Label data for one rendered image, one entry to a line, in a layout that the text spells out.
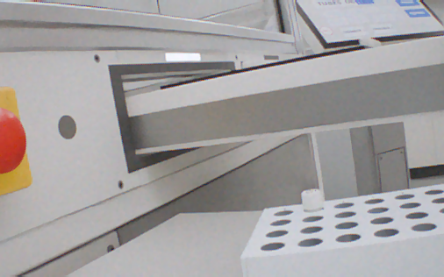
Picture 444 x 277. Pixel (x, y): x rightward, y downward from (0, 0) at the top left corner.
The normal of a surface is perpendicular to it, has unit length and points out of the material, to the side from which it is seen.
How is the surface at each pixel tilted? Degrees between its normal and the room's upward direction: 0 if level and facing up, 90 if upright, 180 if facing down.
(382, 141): 90
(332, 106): 90
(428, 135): 90
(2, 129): 87
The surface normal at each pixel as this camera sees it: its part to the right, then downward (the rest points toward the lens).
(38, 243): 0.86, -0.11
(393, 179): 0.28, 0.04
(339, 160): -0.37, 0.15
